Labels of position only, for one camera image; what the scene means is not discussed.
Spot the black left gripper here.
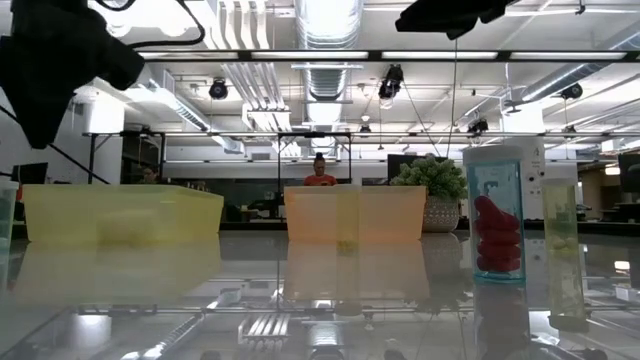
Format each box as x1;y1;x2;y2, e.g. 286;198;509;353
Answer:
0;0;147;150

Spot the clear medicine bottle white cap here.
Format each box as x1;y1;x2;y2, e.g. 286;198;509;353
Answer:
0;178;20;251

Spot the blue bottle with red pills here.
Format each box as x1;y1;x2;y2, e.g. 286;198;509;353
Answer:
462;144;527;286

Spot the small white object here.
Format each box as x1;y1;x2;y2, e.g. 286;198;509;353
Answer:
539;177;586;256

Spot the translucent yellow plastic bin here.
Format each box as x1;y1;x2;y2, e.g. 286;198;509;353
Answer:
22;183;225;247

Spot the translucent orange plastic bin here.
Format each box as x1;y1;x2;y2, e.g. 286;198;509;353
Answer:
283;185;429;244

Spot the black computer monitor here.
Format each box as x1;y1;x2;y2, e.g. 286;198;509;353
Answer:
10;162;50;186
387;153;427;184
618;153;640;194

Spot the thin black diagonal rod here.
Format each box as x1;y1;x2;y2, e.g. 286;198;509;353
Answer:
47;143;112;185

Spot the black crossbar with light strips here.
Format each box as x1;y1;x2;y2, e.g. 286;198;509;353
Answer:
133;48;640;63

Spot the green plant in patterned pot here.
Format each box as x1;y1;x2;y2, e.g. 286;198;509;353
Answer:
389;155;470;234

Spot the black background rig frame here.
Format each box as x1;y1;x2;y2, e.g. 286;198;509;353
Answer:
87;131;167;185
276;131;353;187

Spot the silver ceiling air duct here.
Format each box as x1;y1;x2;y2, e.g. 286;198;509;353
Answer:
294;0;365;102

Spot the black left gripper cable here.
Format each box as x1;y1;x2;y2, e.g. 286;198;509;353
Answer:
94;0;207;50

